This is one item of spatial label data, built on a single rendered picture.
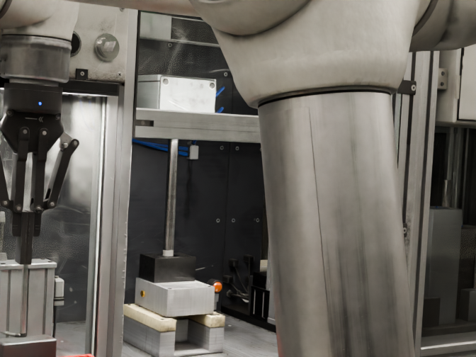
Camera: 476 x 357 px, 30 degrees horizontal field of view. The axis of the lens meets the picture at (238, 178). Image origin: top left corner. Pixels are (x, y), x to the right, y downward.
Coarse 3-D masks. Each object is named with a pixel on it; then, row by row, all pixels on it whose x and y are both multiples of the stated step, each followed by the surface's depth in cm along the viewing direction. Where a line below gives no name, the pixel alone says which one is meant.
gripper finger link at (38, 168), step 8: (40, 136) 116; (48, 136) 116; (40, 144) 116; (40, 152) 116; (32, 160) 119; (40, 160) 116; (32, 168) 118; (40, 168) 117; (32, 176) 118; (40, 176) 117; (32, 184) 118; (40, 184) 117; (32, 192) 118; (40, 192) 117; (32, 200) 119; (40, 200) 117; (40, 208) 117
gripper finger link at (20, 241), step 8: (24, 216) 116; (24, 224) 116; (24, 232) 116; (16, 240) 118; (24, 240) 116; (16, 248) 118; (24, 248) 116; (16, 256) 118; (24, 256) 116; (24, 264) 117
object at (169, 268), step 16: (176, 144) 162; (176, 160) 162; (176, 176) 163; (144, 256) 162; (160, 256) 161; (176, 256) 163; (192, 256) 164; (144, 272) 162; (160, 272) 160; (176, 272) 161; (192, 272) 163
